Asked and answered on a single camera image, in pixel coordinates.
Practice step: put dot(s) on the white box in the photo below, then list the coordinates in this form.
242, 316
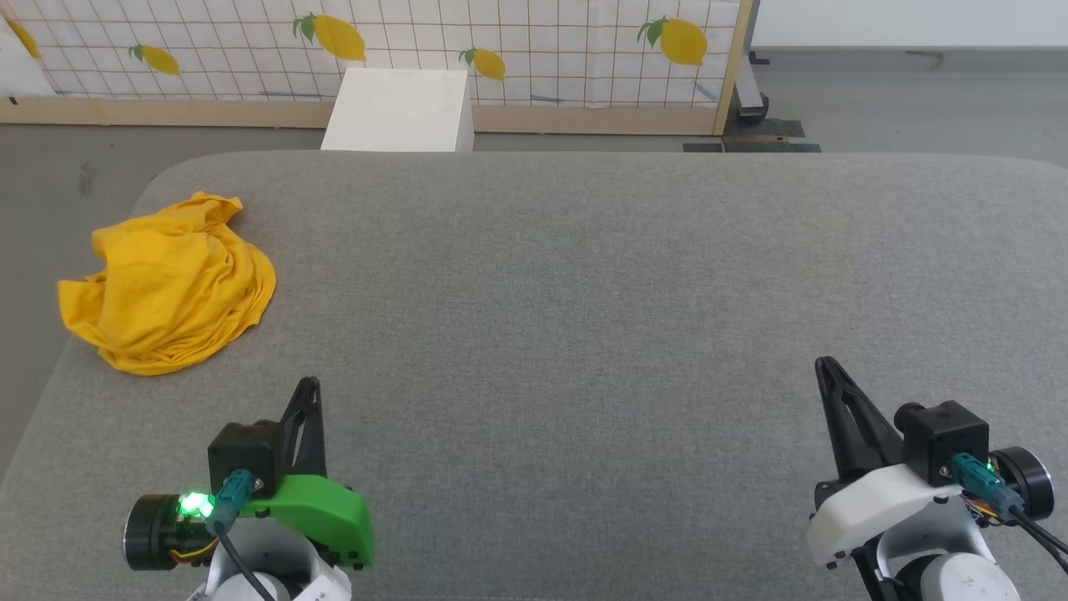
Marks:
396, 108

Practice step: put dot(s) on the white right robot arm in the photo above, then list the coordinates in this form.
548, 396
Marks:
951, 568

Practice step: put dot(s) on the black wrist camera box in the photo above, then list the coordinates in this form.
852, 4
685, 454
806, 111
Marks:
246, 455
947, 438

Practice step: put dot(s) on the grey screen leg with caster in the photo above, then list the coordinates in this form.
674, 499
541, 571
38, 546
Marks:
748, 96

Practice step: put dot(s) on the grey fabric sofa cushion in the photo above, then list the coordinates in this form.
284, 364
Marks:
584, 292

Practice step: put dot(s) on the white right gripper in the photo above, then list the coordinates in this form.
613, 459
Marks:
868, 509

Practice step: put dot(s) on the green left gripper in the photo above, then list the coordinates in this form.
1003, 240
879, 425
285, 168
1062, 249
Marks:
325, 517

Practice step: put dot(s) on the yellow t-shirt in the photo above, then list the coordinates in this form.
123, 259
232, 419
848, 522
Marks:
175, 284

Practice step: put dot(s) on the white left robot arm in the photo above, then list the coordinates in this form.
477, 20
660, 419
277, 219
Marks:
284, 563

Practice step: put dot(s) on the black floor base plate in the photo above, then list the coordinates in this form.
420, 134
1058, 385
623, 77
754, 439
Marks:
763, 132

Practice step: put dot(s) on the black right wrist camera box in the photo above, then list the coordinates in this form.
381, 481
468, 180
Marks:
947, 438

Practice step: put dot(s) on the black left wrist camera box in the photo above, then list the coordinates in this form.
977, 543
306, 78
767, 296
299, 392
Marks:
246, 455

